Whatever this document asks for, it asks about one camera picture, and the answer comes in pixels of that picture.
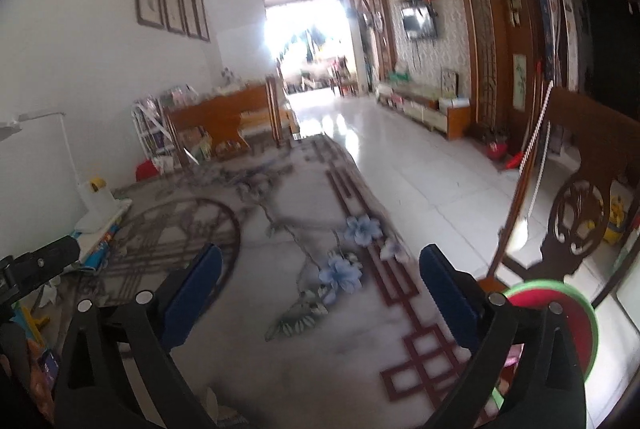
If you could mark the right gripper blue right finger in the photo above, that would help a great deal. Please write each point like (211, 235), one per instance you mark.
(463, 305)

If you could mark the white desk lamp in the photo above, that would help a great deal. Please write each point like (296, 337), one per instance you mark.
(100, 208)

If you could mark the patterned grey tablecloth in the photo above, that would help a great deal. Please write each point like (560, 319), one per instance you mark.
(319, 319)

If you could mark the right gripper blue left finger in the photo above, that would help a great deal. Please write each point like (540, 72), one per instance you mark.
(93, 389)

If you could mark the wall mounted television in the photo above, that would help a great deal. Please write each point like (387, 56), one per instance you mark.
(419, 20)

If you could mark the red bin green rim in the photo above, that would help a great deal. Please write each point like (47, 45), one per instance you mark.
(550, 335)

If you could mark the carved wooden chair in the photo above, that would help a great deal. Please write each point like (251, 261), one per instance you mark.
(608, 145)

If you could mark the low wooden tv cabinet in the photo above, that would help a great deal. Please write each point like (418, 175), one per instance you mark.
(450, 116)

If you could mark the colourful magazine stack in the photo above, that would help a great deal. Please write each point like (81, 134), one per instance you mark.
(94, 248)

